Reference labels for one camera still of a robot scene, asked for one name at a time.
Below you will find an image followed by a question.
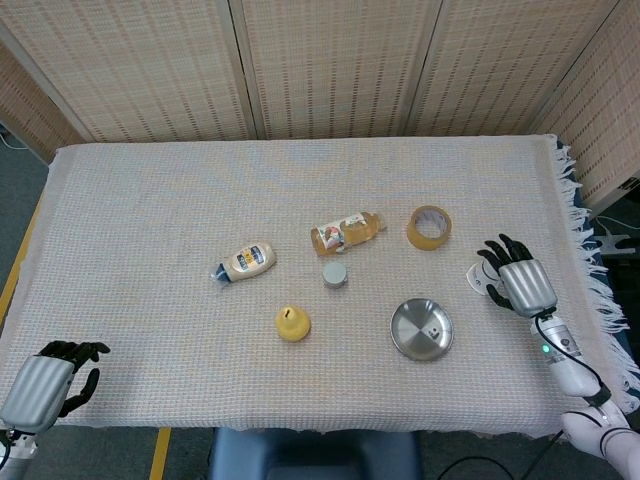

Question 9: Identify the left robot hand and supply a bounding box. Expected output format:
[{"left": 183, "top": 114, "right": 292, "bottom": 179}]
[{"left": 0, "top": 340, "right": 111, "bottom": 432}]

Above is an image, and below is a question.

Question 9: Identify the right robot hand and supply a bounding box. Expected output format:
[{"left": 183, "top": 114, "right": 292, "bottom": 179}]
[{"left": 476, "top": 233, "right": 559, "bottom": 319}]

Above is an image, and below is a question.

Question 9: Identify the white paper cup blue print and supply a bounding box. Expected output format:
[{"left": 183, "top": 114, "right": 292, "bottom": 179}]
[{"left": 465, "top": 257, "right": 504, "bottom": 297}]

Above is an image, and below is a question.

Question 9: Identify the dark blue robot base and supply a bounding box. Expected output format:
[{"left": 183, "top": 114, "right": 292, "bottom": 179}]
[{"left": 207, "top": 427, "right": 422, "bottom": 480}]

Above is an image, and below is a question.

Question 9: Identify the round metal plate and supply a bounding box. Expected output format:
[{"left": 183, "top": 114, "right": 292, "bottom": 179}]
[{"left": 389, "top": 297, "right": 455, "bottom": 363}]

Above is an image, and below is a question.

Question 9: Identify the white metal stand foot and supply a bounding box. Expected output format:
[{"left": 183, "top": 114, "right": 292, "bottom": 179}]
[{"left": 594, "top": 232, "right": 634, "bottom": 257}]

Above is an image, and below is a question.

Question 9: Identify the yellow packing tape roll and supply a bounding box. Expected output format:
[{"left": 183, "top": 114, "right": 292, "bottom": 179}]
[{"left": 405, "top": 204, "right": 453, "bottom": 252}]

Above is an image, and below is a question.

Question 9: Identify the yellow juice bottle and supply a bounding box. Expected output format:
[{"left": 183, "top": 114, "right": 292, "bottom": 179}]
[{"left": 310, "top": 211, "right": 388, "bottom": 259}]

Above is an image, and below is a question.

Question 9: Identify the small grey can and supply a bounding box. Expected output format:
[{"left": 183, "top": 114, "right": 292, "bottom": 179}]
[{"left": 321, "top": 261, "right": 351, "bottom": 290}]

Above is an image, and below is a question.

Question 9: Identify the beige waffle tablecloth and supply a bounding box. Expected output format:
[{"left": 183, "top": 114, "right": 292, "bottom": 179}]
[{"left": 0, "top": 133, "right": 632, "bottom": 442}]

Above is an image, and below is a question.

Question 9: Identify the woven folding screen panel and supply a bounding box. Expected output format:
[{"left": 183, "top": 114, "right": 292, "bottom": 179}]
[
  {"left": 529, "top": 0, "right": 640, "bottom": 211},
  {"left": 228, "top": 0, "right": 446, "bottom": 141},
  {"left": 0, "top": 0, "right": 259, "bottom": 144},
  {"left": 0, "top": 42, "right": 84, "bottom": 166},
  {"left": 404, "top": 0, "right": 624, "bottom": 137}
]

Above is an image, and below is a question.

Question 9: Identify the yellow pear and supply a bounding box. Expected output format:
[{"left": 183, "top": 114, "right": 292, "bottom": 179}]
[{"left": 275, "top": 306, "right": 312, "bottom": 344}]

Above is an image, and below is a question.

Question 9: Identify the mayonnaise squeeze bottle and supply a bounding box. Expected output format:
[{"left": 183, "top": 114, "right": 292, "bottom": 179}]
[{"left": 208, "top": 241, "right": 278, "bottom": 288}]

